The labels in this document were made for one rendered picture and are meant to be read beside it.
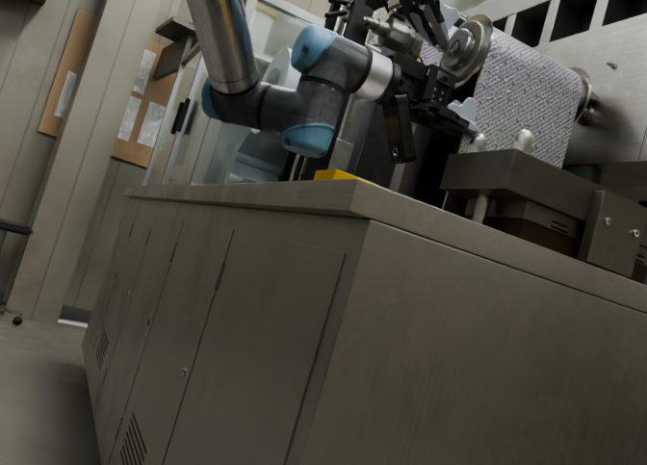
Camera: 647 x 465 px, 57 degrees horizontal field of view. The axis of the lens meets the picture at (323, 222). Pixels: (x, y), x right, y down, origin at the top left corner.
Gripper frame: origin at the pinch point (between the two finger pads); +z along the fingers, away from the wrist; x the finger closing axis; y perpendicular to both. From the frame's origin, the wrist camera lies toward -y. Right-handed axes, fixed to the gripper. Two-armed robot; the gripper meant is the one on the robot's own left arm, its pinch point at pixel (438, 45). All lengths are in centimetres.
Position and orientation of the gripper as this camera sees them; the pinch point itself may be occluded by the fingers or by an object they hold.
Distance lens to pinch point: 118.9
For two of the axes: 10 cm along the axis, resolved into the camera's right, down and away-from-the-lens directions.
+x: -4.1, -0.5, 9.1
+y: 7.7, -5.5, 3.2
